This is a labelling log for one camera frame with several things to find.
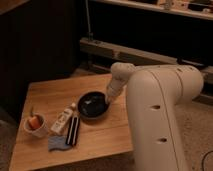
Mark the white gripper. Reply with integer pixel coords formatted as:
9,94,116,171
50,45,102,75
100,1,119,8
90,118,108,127
105,79,124,102

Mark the black ceramic bowl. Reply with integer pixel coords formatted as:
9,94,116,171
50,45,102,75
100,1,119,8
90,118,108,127
77,91,109,120

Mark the white lotion bottle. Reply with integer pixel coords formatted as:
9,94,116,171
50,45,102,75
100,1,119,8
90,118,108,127
50,103,76,135

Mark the black striped rectangular case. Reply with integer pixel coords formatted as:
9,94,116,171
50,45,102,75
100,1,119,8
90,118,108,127
66,115,80,146

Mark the blue-grey cloth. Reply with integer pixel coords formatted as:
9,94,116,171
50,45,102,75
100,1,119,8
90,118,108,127
48,135,71,151

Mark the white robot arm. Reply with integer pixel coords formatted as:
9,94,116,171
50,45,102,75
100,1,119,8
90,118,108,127
106,62,204,171

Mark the beige ceramic cup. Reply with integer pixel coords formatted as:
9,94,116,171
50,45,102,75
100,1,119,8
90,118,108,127
23,115,48,138

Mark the wooden table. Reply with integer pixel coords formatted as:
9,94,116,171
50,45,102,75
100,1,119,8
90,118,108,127
9,74,132,171

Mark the orange carrot toy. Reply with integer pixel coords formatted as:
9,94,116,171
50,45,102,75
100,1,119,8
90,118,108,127
28,108,42,130

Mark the vertical metal pole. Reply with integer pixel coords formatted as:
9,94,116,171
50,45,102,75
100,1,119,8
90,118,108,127
85,0,93,41

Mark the wooden shelf with items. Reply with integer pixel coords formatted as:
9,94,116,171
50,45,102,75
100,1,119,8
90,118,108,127
92,0,213,21

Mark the grey metal rail beam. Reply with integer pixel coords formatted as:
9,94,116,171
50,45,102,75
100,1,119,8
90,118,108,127
80,37,213,105

